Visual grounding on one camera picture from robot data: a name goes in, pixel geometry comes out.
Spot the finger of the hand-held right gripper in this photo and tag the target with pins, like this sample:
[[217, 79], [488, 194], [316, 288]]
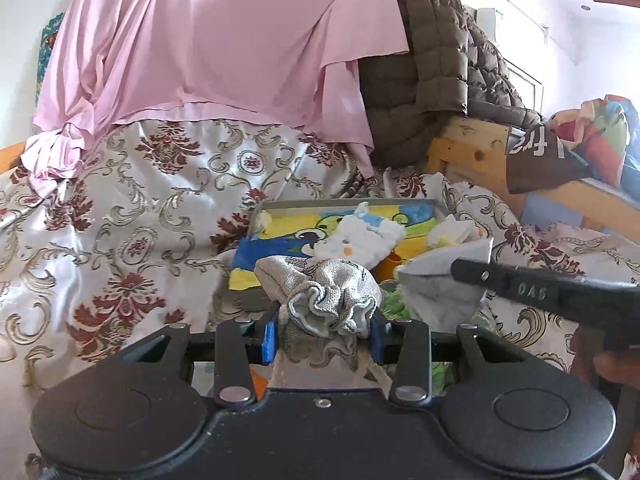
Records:
[[500, 282]]

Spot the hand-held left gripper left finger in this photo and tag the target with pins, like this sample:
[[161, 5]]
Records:
[[270, 340]]

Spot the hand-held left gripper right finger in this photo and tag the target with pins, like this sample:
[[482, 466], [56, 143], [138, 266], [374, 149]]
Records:
[[376, 342]]

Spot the grey white cloth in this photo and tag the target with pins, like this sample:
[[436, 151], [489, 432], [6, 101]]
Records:
[[440, 295]]

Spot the grey knitted sock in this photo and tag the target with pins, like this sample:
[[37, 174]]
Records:
[[325, 285]]

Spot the grey box with cartoon print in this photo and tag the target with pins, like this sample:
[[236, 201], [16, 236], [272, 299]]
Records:
[[280, 255]]

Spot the person's right hand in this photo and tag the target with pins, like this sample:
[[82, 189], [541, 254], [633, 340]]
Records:
[[617, 367]]

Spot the green floral cloth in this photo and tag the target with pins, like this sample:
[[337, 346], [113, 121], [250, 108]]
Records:
[[400, 305]]

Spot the white yellow cloth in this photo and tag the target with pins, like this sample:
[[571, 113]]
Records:
[[450, 232]]

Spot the orange cloth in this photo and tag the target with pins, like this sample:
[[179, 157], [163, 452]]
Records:
[[387, 266]]

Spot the white fluffy sock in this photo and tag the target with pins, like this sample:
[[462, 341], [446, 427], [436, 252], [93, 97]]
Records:
[[360, 240]]

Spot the dark grey lettered cloth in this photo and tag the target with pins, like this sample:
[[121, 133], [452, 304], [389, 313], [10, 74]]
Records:
[[540, 170]]

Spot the colourful cartoon blanket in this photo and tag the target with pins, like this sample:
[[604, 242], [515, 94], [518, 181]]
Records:
[[610, 135]]

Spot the floral cream bedspread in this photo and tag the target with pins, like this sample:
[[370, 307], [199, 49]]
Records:
[[125, 240]]

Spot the white wardrobe door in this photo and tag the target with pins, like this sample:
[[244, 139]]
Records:
[[525, 80]]

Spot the brown puffer jacket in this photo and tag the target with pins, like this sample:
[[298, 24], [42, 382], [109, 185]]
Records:
[[425, 75]]

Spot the white air conditioner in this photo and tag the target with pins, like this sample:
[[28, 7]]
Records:
[[487, 25]]

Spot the pink bed sheet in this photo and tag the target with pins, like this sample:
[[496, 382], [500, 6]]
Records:
[[200, 35]]

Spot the light wooden bed frame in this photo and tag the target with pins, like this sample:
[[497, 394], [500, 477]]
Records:
[[470, 145]]

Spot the teal wall poster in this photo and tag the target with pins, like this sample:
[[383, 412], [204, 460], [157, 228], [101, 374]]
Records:
[[50, 55]]

